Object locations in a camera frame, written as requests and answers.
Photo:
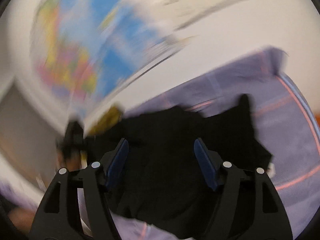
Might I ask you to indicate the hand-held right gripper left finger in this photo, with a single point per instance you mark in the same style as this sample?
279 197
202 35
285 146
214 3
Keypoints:
116 165

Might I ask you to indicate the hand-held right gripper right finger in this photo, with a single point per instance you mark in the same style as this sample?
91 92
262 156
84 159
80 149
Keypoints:
206 165

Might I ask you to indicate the black garment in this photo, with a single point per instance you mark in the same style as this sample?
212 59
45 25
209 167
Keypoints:
162 142

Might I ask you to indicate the mustard yellow cloth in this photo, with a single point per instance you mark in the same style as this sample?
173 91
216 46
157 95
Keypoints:
107 120

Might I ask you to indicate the purple plaid bed sheet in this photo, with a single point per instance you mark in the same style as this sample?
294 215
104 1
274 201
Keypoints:
287 130

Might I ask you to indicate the colourful wall map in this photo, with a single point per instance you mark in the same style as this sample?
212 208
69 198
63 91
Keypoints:
100 42

